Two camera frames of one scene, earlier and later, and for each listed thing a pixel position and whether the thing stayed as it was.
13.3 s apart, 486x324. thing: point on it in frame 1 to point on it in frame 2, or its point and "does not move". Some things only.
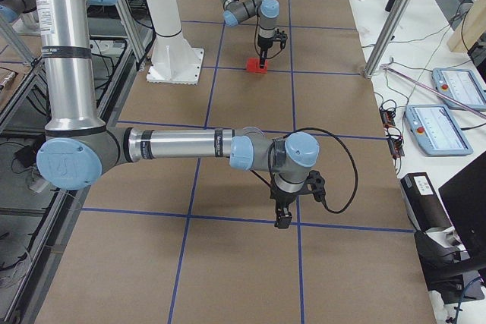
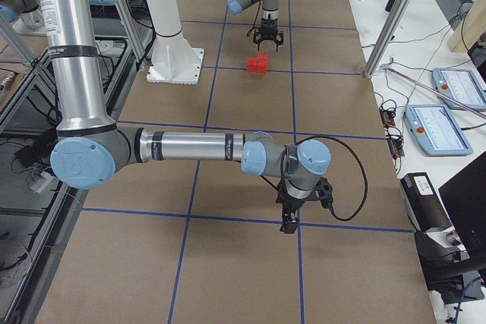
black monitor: (464, 196) does not move
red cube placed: (252, 64) does not move
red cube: (258, 69) does not move
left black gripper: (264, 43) to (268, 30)
